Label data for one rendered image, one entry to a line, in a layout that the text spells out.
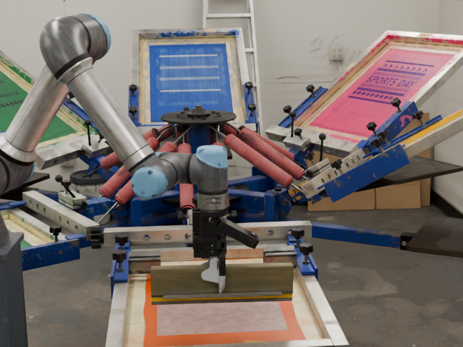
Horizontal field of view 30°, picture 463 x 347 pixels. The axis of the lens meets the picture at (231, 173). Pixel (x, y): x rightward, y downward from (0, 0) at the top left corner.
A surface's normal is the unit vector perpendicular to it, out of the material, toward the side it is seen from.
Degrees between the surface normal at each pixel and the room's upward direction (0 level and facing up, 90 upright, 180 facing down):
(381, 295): 0
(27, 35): 90
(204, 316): 0
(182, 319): 0
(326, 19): 90
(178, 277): 90
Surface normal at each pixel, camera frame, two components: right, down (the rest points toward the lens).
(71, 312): -0.01, -0.97
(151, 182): -0.29, 0.23
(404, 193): 0.07, -0.07
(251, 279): 0.08, 0.23
